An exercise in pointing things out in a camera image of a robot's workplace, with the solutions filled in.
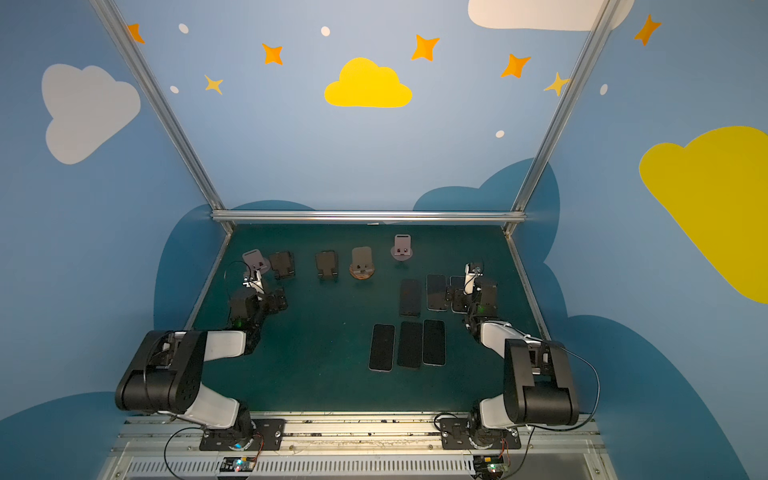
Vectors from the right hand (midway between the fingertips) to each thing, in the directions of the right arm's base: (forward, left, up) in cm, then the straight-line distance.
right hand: (466, 284), depth 94 cm
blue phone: (-1, +9, -9) cm, 12 cm away
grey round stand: (+6, +72, -1) cm, 72 cm away
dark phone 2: (-17, +18, -9) cm, 26 cm away
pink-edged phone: (-20, +26, -7) cm, 33 cm away
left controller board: (-50, +59, -7) cm, 78 cm away
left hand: (-5, +62, -1) cm, 63 cm away
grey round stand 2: (+18, +21, -5) cm, 28 cm away
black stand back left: (+8, +47, -1) cm, 48 cm away
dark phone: (-4, +18, -7) cm, 20 cm away
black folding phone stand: (+7, +63, -2) cm, 63 cm away
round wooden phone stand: (+8, +35, -4) cm, 36 cm away
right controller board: (-47, -2, -9) cm, 48 cm away
